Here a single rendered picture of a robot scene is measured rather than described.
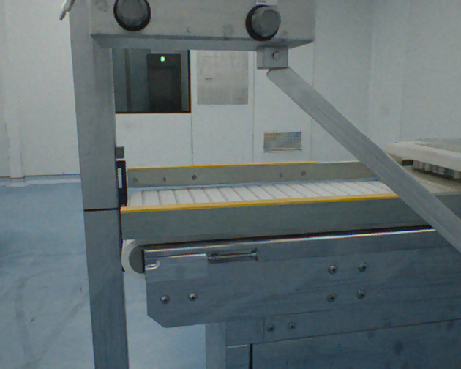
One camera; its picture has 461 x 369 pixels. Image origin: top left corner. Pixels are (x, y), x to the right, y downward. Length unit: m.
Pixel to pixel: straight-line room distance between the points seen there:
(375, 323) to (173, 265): 0.32
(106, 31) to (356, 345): 0.53
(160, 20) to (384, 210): 0.34
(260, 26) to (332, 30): 5.96
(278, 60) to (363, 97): 6.08
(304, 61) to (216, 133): 1.55
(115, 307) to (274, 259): 0.40
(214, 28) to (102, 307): 0.56
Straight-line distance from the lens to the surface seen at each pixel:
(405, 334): 0.72
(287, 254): 0.52
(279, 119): 6.06
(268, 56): 0.49
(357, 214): 0.54
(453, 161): 0.70
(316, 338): 0.66
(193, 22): 0.44
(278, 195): 0.70
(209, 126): 5.82
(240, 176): 0.76
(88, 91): 0.75
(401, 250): 0.60
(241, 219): 0.49
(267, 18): 0.43
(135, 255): 0.50
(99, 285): 0.82
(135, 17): 0.41
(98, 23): 0.43
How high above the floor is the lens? 1.10
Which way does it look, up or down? 12 degrees down
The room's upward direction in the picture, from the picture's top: straight up
